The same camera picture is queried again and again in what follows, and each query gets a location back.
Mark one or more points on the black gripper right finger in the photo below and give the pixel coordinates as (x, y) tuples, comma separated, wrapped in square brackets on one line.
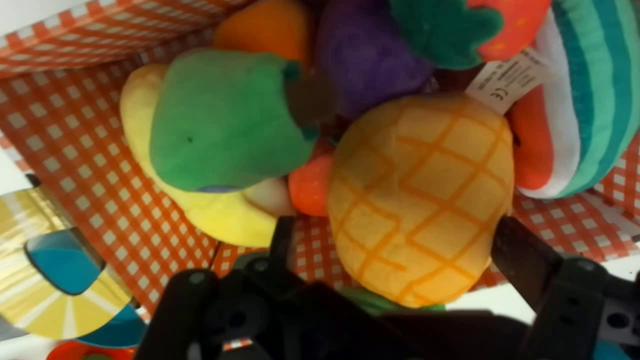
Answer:
[(552, 293)]

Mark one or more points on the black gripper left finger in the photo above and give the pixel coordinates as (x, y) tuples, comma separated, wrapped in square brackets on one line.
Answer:
[(181, 313)]

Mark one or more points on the pineapple plush toy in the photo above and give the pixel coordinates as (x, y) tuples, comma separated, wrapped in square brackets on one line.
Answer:
[(420, 200)]

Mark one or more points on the yellow banana plush toy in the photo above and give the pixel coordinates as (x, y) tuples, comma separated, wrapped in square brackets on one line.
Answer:
[(213, 217)]

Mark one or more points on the orange checkered basket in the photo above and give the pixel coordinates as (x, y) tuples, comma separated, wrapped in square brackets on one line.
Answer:
[(101, 173)]

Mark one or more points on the orange carrot plush toy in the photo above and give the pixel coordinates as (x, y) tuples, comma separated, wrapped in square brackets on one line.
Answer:
[(310, 186)]

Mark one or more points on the watermelon slice plush toy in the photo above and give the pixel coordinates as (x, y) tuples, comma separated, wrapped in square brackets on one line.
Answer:
[(586, 100)]

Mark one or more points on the green plush toy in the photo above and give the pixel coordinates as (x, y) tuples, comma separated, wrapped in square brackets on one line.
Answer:
[(220, 120)]

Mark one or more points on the red strawberry plush toy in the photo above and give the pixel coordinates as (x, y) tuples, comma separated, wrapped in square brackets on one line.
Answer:
[(513, 27)]

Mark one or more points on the purple eggplant plush toy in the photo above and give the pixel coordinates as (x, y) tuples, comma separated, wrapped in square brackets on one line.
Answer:
[(366, 53)]

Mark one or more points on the small red plate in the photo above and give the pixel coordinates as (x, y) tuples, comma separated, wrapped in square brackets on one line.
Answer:
[(87, 351)]

